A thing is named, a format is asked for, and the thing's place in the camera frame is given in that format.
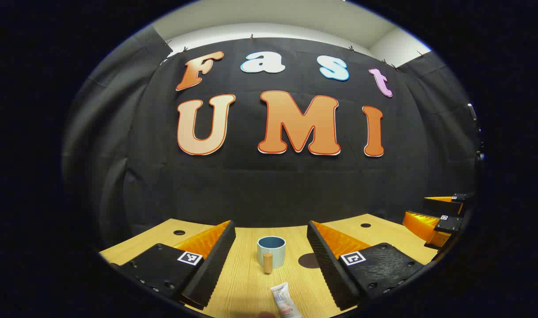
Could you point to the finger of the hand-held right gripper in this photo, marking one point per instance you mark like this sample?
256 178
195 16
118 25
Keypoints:
450 224
441 204

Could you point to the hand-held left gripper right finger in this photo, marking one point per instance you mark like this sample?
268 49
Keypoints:
328 265

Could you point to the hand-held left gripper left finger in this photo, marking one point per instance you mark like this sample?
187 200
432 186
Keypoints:
215 260

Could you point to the dark round coaster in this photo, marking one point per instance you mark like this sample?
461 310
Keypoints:
307 261

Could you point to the white toothpaste tube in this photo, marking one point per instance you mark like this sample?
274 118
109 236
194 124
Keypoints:
284 300

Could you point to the wooden desktop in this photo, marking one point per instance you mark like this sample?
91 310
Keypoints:
246 282

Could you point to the black backdrop cloth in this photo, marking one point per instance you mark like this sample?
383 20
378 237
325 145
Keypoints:
268 185

